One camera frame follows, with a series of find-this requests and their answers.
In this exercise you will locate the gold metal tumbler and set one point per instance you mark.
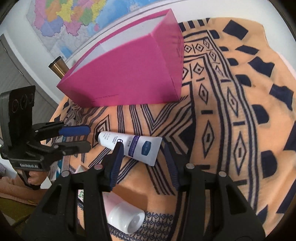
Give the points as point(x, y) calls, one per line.
point(59, 67)

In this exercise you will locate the teal and white medicine box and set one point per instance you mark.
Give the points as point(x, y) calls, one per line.
point(59, 165)

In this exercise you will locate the colourful wall map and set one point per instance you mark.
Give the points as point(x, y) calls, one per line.
point(69, 18)

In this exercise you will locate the white tube with blue label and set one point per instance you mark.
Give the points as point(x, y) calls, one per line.
point(138, 146)

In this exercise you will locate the person's left hand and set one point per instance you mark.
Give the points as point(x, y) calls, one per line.
point(13, 187)

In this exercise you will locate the pink bottle with white cap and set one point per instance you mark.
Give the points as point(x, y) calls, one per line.
point(122, 215)

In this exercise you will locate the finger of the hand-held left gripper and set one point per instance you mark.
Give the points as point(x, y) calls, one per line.
point(74, 147)
point(74, 131)

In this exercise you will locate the pink cardboard box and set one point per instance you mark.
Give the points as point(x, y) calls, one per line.
point(129, 74)

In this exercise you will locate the orange patterned blanket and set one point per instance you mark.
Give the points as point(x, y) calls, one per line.
point(231, 115)

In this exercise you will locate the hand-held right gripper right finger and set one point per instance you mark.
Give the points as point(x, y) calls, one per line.
point(172, 162)

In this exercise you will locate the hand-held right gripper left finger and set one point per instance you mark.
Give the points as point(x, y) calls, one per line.
point(116, 160)

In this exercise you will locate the grey cabinet door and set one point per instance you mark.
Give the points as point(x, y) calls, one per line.
point(18, 69)

